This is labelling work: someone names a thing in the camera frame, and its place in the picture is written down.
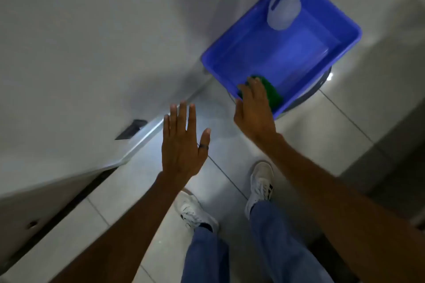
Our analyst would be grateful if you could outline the person's left hand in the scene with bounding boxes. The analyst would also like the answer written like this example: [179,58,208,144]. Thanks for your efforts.
[159,101,212,183]

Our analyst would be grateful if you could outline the person's right hand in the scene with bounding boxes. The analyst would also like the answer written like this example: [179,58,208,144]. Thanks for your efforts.
[234,77,278,143]

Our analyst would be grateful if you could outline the person's left forearm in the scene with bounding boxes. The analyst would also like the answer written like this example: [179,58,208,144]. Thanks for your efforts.
[50,172,191,283]

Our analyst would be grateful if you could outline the person's right forearm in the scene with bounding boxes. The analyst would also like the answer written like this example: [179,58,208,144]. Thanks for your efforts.
[256,132,425,283]

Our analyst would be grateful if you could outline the black door latch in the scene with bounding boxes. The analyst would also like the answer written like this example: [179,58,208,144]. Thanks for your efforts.
[115,119,148,141]

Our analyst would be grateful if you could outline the green scrub sponge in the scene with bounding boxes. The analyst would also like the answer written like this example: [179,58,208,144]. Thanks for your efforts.
[237,75,285,113]

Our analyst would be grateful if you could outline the white left sneaker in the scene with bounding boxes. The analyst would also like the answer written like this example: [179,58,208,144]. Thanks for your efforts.
[174,190,220,234]

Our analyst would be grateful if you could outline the white sneaker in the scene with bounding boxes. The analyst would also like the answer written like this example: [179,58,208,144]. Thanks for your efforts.
[245,161,275,220]
[174,190,220,234]

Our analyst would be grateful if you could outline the white right sneaker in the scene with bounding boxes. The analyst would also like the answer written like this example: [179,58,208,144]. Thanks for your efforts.
[245,161,275,220]

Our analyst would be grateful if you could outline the blue plastic tub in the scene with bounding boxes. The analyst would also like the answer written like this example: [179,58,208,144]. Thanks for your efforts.
[201,0,362,120]

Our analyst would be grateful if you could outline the grey round stool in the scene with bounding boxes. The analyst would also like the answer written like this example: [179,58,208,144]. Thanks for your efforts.
[227,67,333,118]

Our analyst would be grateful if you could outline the white partition door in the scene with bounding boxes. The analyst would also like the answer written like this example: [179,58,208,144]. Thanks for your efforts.
[0,0,293,265]

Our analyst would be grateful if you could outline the blue jeans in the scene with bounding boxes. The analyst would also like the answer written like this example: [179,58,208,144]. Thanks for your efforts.
[181,201,334,283]

